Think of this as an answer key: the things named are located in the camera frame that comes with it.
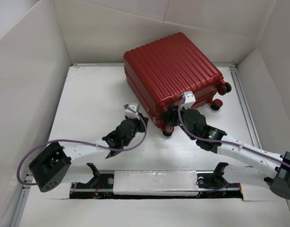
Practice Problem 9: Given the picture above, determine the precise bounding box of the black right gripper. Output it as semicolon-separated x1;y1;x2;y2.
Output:
161;103;196;140

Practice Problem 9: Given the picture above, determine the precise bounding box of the red hard-shell suitcase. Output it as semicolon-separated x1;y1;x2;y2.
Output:
123;32;232;137

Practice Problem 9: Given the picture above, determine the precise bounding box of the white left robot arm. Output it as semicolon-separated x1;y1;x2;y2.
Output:
29;113;149;192

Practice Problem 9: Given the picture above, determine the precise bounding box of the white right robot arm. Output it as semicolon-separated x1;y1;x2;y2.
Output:
161;105;290;200

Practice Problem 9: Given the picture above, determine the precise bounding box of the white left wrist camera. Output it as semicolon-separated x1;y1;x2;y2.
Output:
124;103;139;119

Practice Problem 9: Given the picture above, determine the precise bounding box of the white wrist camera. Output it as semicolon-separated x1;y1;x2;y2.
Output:
124;103;139;119
181;91;196;109

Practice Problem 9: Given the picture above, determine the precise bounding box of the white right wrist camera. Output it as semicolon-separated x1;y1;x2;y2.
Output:
181;91;196;109

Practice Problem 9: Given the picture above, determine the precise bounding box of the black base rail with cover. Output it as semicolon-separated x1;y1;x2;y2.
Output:
69;169;243;200

